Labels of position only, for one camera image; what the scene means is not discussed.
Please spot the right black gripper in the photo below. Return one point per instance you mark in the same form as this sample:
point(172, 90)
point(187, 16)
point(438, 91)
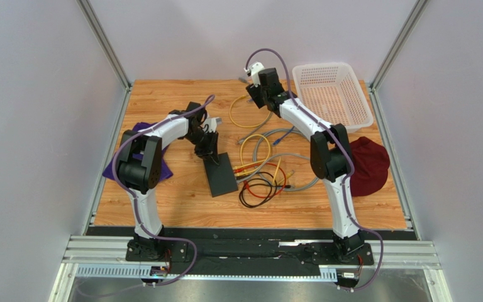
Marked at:
point(256, 96)

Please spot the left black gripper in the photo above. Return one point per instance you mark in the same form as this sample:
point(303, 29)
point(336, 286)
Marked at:
point(211, 149)

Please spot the black network switch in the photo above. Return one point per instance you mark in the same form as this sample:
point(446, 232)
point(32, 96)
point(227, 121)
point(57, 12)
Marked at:
point(220, 176)

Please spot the white plastic basket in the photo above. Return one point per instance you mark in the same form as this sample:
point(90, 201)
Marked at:
point(333, 92)

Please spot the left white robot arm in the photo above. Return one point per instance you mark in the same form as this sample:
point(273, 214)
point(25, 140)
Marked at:
point(137, 166)

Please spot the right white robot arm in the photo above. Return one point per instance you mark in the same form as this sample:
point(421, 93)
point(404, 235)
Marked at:
point(330, 154)

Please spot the dark red cap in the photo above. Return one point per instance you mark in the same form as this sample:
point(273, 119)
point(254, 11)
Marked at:
point(371, 162)

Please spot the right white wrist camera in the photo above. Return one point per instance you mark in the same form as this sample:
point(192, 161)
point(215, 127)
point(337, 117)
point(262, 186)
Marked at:
point(252, 72)

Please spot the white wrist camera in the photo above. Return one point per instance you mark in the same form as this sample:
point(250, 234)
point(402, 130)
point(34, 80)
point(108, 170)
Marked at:
point(252, 72)
point(211, 124)

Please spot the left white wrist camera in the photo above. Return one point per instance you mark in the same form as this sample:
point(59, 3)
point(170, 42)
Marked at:
point(211, 124)

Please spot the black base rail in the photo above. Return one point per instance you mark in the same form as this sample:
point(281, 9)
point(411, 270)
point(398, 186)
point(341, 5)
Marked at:
point(242, 251)

